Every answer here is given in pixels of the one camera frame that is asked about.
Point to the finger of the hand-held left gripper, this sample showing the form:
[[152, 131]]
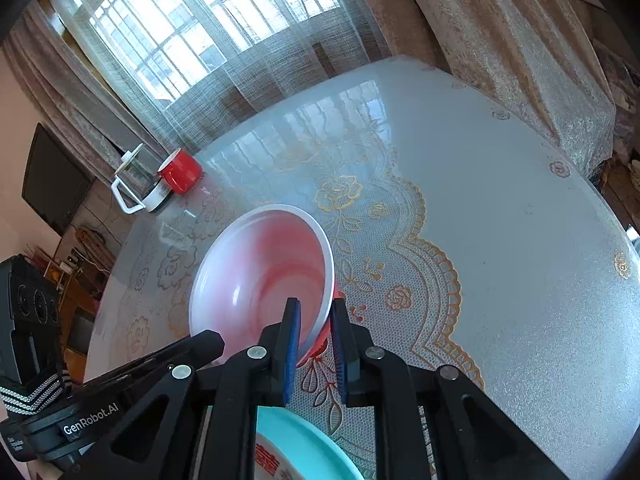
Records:
[[200, 347]]

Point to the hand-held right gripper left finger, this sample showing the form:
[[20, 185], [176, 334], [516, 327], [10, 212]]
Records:
[[292, 350]]

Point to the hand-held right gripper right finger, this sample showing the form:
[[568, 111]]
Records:
[[340, 350]]

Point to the red plastic bowl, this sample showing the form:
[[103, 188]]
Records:
[[260, 270]]

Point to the wooden cabinet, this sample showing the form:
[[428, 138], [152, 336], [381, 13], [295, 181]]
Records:
[[77, 300]]

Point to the teal plate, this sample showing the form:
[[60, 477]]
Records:
[[310, 435]]

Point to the brown wooden rack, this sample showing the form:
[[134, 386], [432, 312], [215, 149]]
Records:
[[95, 247]]

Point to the red cup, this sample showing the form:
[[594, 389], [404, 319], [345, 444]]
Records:
[[182, 172]]

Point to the lace patterned tablecloth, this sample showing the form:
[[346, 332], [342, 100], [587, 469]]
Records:
[[500, 210]]

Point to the sheer white curtain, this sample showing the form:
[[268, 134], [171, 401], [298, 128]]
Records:
[[260, 75]]

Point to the barred window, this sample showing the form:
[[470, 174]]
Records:
[[200, 20]]

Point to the wall-mounted black television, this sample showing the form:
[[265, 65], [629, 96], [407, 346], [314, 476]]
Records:
[[55, 180]]

